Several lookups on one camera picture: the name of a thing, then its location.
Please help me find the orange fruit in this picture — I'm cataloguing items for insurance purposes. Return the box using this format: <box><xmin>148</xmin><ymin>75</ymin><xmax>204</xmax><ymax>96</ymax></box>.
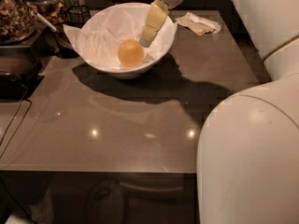
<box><xmin>118</xmin><ymin>39</ymin><xmax>144</xmax><ymax>67</ymax></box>

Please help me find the black power cable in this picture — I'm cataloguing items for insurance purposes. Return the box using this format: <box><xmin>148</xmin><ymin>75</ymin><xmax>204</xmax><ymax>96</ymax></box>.
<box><xmin>0</xmin><ymin>70</ymin><xmax>34</xmax><ymax>161</ymax></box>

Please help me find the large glass jar of snacks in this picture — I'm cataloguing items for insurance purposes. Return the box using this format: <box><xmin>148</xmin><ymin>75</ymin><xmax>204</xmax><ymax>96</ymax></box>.
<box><xmin>0</xmin><ymin>0</ymin><xmax>36</xmax><ymax>45</ymax></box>

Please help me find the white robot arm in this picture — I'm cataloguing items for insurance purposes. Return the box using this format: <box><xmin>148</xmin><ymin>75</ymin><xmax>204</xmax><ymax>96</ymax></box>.
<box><xmin>197</xmin><ymin>0</ymin><xmax>299</xmax><ymax>224</ymax></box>

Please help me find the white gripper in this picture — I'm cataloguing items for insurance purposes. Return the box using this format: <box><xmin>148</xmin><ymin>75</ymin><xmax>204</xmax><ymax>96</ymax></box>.
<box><xmin>139</xmin><ymin>0</ymin><xmax>183</xmax><ymax>48</ymax></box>

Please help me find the black appliance on left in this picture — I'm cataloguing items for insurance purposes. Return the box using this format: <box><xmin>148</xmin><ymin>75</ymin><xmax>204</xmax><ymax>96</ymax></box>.
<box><xmin>0</xmin><ymin>48</ymin><xmax>43</xmax><ymax>100</ymax></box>

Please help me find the black wire cup holder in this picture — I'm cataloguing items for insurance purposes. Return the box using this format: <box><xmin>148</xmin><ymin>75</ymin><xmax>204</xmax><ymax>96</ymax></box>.
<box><xmin>67</xmin><ymin>5</ymin><xmax>91</xmax><ymax>28</ymax></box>

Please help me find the white ceramic bowl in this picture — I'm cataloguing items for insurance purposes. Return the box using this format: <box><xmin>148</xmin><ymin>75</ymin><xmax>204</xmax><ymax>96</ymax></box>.
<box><xmin>75</xmin><ymin>2</ymin><xmax>178</xmax><ymax>80</ymax></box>

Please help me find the crumpled beige napkin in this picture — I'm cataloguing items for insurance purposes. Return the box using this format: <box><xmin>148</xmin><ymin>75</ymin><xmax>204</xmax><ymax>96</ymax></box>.
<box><xmin>176</xmin><ymin>12</ymin><xmax>221</xmax><ymax>35</ymax></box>

